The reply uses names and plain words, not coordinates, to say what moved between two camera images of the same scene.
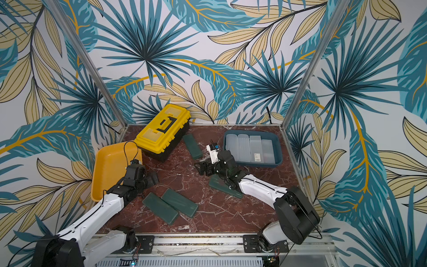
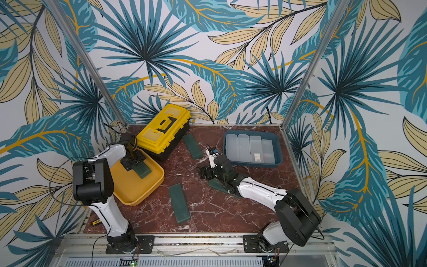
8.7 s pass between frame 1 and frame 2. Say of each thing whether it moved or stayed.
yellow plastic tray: moved
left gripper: moved
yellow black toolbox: stayed
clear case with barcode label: stayed
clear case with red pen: stayed
